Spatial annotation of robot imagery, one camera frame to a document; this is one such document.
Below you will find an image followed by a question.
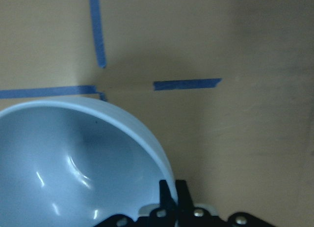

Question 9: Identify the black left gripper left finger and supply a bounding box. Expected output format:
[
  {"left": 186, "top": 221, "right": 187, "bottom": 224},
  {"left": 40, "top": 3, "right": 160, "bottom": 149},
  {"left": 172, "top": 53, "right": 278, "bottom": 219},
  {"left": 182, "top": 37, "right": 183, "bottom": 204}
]
[{"left": 96, "top": 180, "right": 177, "bottom": 227}]

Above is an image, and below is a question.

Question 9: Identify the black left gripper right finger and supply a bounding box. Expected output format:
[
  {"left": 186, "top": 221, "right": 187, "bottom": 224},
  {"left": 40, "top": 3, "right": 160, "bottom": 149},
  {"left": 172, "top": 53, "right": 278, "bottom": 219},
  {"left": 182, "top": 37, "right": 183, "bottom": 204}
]
[{"left": 175, "top": 180, "right": 273, "bottom": 227}]

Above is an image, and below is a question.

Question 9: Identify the blue bowl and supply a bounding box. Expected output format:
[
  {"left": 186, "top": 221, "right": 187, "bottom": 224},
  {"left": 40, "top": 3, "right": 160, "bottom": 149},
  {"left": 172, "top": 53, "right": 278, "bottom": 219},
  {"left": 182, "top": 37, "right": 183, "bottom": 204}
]
[{"left": 0, "top": 97, "right": 177, "bottom": 227}]

